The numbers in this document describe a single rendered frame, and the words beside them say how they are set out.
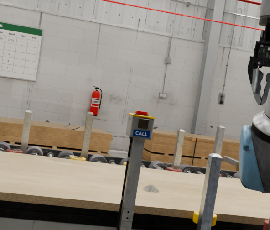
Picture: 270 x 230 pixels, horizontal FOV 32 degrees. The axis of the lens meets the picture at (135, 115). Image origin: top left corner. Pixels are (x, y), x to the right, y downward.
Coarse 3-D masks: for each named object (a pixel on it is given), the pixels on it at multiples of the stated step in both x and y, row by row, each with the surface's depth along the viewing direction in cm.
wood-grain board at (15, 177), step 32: (0, 160) 205; (32, 160) 217; (64, 160) 230; (0, 192) 152; (32, 192) 158; (64, 192) 165; (96, 192) 172; (160, 192) 189; (192, 192) 199; (224, 192) 209; (256, 192) 221; (256, 224) 171
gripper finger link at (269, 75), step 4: (268, 76) 118; (268, 80) 118; (268, 84) 118; (264, 88) 120; (268, 88) 118; (264, 92) 119; (268, 92) 117; (264, 96) 118; (264, 100) 118; (260, 104) 119
